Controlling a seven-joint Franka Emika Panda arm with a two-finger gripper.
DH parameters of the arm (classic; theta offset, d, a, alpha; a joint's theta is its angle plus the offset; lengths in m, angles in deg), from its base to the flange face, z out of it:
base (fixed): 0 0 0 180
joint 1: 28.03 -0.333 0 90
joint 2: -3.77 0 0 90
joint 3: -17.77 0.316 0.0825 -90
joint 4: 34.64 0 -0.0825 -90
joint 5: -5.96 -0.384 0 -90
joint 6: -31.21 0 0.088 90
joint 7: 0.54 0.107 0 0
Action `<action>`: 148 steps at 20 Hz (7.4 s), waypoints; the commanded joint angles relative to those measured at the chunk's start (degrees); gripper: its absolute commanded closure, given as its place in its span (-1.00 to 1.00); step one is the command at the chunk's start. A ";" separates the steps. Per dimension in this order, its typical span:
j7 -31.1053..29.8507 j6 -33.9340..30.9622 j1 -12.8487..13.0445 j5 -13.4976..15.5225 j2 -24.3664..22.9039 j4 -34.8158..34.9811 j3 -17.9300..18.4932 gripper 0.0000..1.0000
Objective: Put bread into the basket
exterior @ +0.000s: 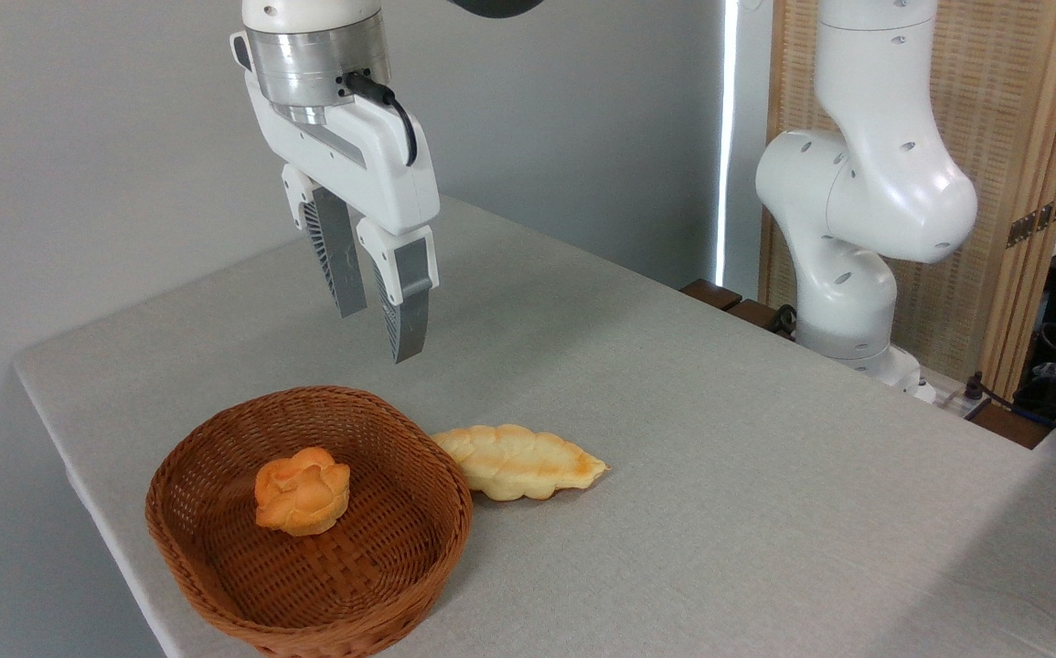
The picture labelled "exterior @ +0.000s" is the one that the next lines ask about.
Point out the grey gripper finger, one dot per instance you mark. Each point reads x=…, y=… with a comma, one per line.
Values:
x=407, y=311
x=337, y=265

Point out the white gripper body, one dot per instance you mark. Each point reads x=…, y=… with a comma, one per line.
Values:
x=372, y=174

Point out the long leaf-shaped bread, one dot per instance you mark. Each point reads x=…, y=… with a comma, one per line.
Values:
x=518, y=461

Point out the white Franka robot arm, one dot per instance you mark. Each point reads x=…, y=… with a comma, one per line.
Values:
x=875, y=183

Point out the round orange bread bun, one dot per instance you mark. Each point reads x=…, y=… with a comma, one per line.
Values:
x=304, y=498

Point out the brown wicker basket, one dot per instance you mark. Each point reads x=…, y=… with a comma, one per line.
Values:
x=354, y=585

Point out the grey tablecloth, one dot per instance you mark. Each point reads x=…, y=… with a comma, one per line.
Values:
x=674, y=411

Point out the dark brown wooden board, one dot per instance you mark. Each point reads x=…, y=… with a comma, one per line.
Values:
x=710, y=294

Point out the wooden rattan folding screen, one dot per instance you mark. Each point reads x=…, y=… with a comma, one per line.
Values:
x=1003, y=110

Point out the dark metal screen hinge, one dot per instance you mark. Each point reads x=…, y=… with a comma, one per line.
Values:
x=1035, y=220

